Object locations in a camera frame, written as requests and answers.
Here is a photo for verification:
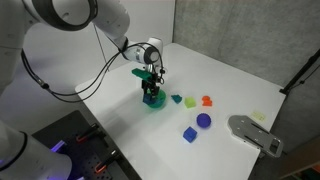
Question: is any navy blue block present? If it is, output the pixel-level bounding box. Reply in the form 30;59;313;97
142;94;155;105

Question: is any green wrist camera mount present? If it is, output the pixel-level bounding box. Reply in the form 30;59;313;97
131;67;156;81

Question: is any purple ball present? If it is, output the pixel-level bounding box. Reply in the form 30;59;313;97
196;112;212;129

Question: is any green plastic bowl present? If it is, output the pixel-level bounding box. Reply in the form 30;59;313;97
143;89;167;110

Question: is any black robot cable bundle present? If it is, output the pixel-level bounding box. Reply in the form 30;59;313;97
20;41;167;104

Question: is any teal toy block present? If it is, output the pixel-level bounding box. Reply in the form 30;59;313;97
170;94;183;104

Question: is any black perforated base board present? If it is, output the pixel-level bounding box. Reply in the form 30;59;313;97
31;110;141;180

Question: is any grey metal mounting plate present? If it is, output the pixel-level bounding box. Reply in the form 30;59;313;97
227;114;285;158

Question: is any brown wooden furniture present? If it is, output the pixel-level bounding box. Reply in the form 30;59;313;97
279;139;320;180

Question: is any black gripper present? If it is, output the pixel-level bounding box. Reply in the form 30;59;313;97
141;64;163;100

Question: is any pale yellow flat piece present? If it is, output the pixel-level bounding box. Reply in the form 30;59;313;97
251;110;267;122

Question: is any black clamp with orange tip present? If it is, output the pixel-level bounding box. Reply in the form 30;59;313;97
93;150;120;174
75;123;100;143

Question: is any yellow-green cube block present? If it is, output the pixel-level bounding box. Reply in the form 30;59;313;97
184;96;197;109

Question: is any blue cube block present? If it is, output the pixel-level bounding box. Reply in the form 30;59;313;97
182;126;198;144

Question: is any orange toy block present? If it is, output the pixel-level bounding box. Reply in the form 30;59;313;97
201;95;213;107

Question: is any black tripod stand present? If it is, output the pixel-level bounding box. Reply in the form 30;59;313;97
279;48;320;96

